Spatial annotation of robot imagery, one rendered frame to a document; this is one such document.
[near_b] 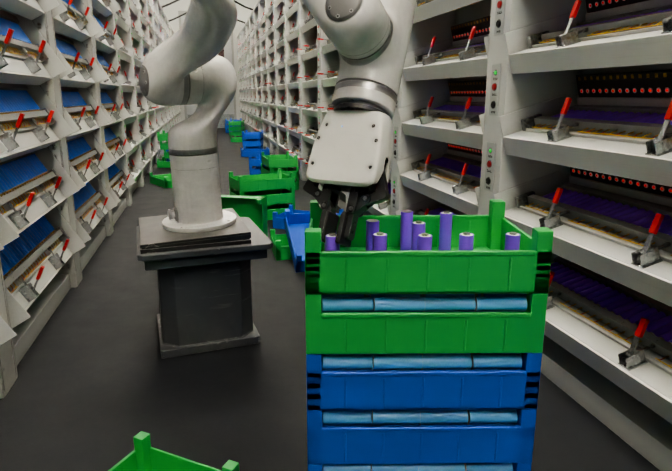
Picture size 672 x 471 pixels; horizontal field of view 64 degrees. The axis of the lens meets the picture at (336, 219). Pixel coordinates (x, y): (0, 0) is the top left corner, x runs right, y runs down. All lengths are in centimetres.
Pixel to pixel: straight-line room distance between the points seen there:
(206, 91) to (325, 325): 82
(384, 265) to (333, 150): 16
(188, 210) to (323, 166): 75
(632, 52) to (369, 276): 63
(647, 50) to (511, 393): 60
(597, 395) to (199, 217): 98
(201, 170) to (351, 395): 80
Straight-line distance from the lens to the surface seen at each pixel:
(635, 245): 111
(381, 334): 69
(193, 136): 135
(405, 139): 201
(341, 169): 67
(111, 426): 122
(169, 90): 132
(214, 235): 132
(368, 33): 66
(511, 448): 80
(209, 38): 121
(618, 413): 121
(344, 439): 76
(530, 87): 140
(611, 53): 110
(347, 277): 65
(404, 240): 81
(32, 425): 128
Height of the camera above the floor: 64
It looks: 13 degrees down
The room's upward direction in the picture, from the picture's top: straight up
